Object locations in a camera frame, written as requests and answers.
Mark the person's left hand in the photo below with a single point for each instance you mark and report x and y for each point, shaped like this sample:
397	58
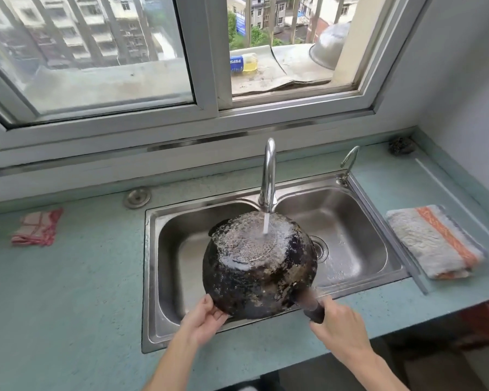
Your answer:
201	323

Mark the person's right hand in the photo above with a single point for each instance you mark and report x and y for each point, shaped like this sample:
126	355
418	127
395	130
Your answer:
342	327

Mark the person's right thumb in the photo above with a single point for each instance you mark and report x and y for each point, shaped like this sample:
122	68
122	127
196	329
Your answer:
325	307

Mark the person's left thumb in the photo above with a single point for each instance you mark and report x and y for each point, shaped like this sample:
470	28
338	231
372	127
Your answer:
208	302

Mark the person's right forearm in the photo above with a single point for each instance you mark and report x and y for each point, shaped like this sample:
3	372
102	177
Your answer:
381	372

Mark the person's left forearm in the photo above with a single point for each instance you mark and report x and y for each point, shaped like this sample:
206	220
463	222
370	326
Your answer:
174	364

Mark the stainless steel double sink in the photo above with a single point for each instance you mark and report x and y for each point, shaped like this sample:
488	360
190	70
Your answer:
269	256

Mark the round metal countertop cap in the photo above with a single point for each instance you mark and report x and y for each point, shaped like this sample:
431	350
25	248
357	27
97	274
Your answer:
137	197

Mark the white orange striped towel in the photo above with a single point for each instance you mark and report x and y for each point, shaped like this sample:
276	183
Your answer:
434	242

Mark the chrome gooseneck faucet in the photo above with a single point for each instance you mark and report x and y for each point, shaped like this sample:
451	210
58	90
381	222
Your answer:
268	175

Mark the small chrome tap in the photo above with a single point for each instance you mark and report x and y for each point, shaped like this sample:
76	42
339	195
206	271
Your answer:
347	162

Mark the steel wool scrubber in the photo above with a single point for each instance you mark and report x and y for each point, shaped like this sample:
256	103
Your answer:
402	145

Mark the red white checked cloth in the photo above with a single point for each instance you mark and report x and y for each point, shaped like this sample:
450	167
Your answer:
37	227

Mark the plastic bottle with yellow liquid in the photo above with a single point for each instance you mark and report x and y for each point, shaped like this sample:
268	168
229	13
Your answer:
244	63

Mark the grey sheet on ledge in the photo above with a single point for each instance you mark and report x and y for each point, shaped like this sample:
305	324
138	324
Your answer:
277	69

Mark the metal basin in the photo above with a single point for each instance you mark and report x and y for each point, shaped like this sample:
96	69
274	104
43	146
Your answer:
328	46

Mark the aluminium sliding window frame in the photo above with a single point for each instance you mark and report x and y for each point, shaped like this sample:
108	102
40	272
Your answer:
206	77

